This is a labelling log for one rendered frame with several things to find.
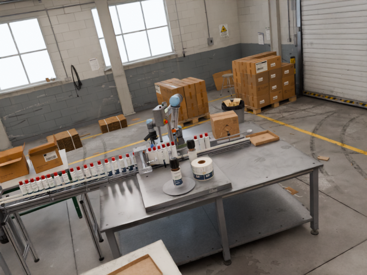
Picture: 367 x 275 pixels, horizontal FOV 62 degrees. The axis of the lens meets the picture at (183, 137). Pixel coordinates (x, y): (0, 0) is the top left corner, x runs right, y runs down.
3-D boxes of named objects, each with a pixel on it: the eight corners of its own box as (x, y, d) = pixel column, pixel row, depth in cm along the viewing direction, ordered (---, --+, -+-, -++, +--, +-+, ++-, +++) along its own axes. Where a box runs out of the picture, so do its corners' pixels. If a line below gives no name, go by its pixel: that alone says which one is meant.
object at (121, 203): (100, 233, 253) (100, 231, 252) (99, 161, 389) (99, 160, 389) (323, 166, 290) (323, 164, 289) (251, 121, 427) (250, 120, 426)
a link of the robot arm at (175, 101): (179, 137, 378) (183, 94, 358) (176, 142, 365) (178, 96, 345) (171, 136, 381) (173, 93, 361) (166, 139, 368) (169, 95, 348)
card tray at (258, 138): (255, 146, 349) (255, 143, 347) (245, 138, 373) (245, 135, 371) (279, 139, 354) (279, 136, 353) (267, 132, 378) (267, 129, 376)
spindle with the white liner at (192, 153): (191, 168, 315) (187, 142, 304) (189, 165, 323) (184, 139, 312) (200, 166, 316) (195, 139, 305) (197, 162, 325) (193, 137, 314)
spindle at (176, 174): (175, 189, 281) (169, 161, 270) (172, 184, 289) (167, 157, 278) (184, 186, 282) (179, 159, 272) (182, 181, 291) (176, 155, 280)
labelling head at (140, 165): (139, 174, 321) (134, 153, 311) (137, 169, 333) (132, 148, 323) (152, 171, 323) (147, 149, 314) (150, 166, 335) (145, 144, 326)
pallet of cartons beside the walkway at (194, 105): (211, 118, 715) (206, 80, 681) (179, 128, 686) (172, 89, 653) (188, 108, 818) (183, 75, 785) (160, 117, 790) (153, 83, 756)
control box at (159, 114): (155, 126, 329) (152, 109, 322) (161, 120, 344) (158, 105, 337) (164, 126, 326) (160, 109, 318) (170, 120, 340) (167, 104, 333)
